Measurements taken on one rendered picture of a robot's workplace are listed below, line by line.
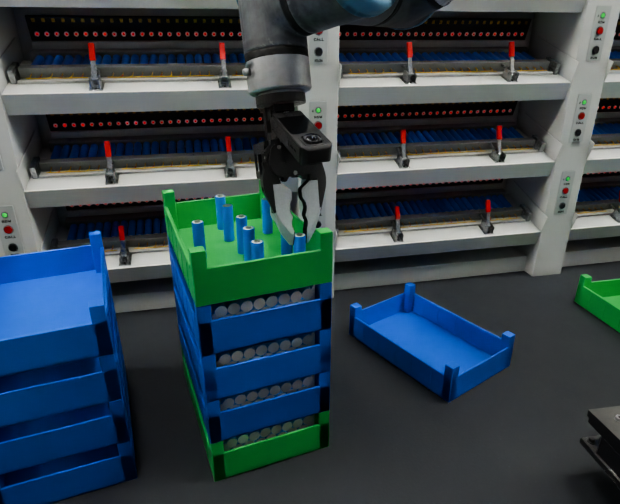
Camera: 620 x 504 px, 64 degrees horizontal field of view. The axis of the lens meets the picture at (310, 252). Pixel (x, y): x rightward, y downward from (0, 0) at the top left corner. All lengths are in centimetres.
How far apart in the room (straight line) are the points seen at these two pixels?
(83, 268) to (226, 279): 42
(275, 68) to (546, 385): 82
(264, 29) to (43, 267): 59
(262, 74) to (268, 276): 27
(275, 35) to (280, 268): 31
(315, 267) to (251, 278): 9
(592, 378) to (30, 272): 113
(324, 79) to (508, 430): 81
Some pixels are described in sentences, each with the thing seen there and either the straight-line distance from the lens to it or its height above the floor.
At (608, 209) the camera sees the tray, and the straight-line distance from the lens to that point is 177.
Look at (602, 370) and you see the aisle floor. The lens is 125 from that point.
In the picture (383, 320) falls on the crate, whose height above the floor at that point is 0.
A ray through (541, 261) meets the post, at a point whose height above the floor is 5.
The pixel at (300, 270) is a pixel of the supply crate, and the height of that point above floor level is 35.
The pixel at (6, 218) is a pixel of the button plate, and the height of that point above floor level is 29.
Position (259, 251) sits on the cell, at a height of 37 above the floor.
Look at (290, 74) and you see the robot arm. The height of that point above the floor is 61.
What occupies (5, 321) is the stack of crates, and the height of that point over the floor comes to 24.
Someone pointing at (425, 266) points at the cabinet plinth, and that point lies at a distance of 145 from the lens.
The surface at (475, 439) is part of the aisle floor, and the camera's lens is 98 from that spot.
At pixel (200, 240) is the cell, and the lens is 80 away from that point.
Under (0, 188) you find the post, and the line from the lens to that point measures 126.
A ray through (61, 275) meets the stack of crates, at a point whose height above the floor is 24.
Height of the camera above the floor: 65
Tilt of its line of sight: 24 degrees down
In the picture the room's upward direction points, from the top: straight up
